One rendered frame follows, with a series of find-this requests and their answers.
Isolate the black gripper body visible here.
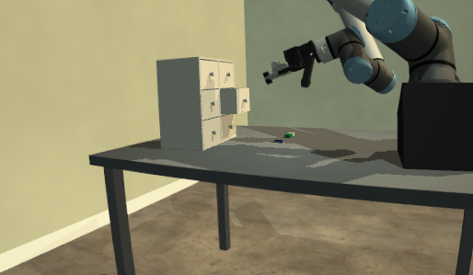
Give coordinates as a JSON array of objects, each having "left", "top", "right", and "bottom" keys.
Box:
[{"left": 283, "top": 40, "right": 321, "bottom": 72}]

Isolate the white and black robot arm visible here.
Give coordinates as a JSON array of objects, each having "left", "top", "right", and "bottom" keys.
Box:
[{"left": 315, "top": 0, "right": 461, "bottom": 94}]

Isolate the grey chest of drawers with tan drawers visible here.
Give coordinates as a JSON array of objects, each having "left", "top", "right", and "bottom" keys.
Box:
[{"left": 156, "top": 57, "right": 235, "bottom": 151}]

